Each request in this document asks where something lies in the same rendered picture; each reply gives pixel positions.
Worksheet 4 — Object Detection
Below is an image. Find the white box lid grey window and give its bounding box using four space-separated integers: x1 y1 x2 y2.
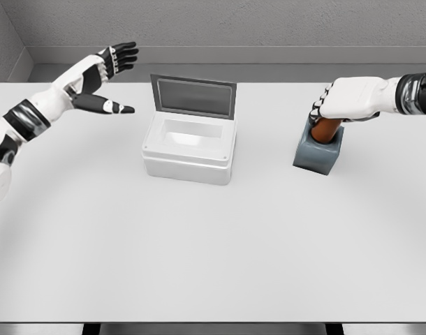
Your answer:
149 73 237 121

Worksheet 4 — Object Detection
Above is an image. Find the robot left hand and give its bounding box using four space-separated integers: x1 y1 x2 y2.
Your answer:
50 41 140 114

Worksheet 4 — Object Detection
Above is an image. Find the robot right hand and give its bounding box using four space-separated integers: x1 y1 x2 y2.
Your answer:
307 76 390 123

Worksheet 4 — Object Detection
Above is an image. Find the brown cylinder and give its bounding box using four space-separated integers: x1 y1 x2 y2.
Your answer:
310 116 343 144

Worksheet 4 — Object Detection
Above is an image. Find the grey-blue square holder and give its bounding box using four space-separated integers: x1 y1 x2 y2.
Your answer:
292 114 345 177

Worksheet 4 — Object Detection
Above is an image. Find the white box body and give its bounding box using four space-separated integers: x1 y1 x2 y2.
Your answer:
141 112 238 186

